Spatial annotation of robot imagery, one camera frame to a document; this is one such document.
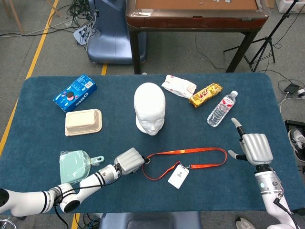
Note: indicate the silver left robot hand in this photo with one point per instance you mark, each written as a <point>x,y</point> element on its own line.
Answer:
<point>128,161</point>

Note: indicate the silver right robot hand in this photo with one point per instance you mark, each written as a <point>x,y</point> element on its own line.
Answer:
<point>257,149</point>

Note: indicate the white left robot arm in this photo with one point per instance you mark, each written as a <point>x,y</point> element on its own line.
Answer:
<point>28,200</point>

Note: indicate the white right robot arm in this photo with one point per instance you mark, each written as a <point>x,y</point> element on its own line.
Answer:
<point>269,186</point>

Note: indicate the white foam mannequin head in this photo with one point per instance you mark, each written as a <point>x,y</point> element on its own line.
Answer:
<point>149,102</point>

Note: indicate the blue table cloth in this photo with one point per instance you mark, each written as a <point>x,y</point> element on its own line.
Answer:
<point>143,198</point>

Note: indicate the grey sneaker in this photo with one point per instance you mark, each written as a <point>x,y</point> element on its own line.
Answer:
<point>244,224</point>
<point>297,140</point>

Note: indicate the clear plastic water bottle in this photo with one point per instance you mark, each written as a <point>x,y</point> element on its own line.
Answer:
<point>220,111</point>

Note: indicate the beige plastic lunch box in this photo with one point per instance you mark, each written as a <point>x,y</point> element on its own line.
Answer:
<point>82,121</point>

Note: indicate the blue grey robot torso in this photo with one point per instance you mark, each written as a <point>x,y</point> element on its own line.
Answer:
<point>150,220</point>

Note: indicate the black charger brick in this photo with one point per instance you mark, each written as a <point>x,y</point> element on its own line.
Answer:
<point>291,88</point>

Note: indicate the gold biscuit packet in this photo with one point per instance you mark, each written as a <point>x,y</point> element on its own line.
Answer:
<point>205,95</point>

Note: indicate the blue Oreo cookie box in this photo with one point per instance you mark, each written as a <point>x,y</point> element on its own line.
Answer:
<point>76,93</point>

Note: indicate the white snack packet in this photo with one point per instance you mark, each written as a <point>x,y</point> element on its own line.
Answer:
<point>178,87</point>

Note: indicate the black tripod stand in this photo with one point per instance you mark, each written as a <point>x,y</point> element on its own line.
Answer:
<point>269,43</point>

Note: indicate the blue grey machine base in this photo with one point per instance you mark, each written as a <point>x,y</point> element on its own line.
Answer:
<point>109,35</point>

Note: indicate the white power strip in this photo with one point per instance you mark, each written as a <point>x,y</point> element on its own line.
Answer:
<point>82,35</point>

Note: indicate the brown mahjong table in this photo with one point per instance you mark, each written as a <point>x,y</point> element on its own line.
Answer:
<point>190,22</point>

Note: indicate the white storage crate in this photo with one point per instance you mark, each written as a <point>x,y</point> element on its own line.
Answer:
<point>288,6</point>

